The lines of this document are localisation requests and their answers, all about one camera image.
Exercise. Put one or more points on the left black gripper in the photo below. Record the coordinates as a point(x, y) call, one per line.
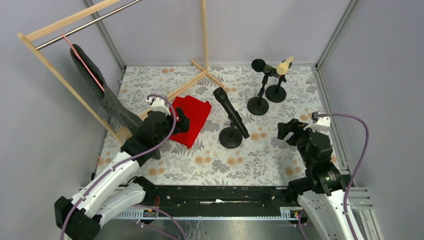
point(173, 120)

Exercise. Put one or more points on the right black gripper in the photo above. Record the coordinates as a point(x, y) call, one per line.
point(296, 131)

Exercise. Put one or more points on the black mic stand corner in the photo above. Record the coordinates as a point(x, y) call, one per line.
point(230, 137)

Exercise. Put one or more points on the black mic stand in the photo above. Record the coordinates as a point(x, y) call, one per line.
point(257, 105)
point(276, 93)

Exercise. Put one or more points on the beige microphone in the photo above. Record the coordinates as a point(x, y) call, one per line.
point(283, 67)

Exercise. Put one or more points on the black microphone orange tip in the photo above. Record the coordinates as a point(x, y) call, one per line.
point(260, 66)

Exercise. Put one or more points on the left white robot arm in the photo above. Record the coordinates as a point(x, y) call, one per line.
point(81, 216)

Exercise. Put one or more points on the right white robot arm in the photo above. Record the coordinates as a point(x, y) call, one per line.
point(331, 215)

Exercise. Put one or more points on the red folded shirt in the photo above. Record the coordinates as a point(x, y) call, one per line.
point(197, 112)

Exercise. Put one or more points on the floral patterned mat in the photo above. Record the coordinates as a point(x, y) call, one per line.
point(260, 160)

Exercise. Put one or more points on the dark grey hanging garment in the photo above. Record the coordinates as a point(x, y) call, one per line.
point(107, 99)

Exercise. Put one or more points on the pink clothes hanger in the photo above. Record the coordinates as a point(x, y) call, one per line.
point(83, 62)

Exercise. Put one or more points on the wooden clothes rack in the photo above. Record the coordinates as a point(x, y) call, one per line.
point(53, 95)

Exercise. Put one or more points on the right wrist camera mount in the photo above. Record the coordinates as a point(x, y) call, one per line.
point(319, 123)

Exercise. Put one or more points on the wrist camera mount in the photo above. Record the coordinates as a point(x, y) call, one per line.
point(319, 123)
point(158, 104)

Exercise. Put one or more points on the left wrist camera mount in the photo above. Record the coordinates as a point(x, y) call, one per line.
point(158, 104)

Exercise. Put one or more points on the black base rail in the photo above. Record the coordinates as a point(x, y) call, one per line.
point(220, 201)

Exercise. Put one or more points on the metal clothes rail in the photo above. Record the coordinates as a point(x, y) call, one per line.
point(86, 25)

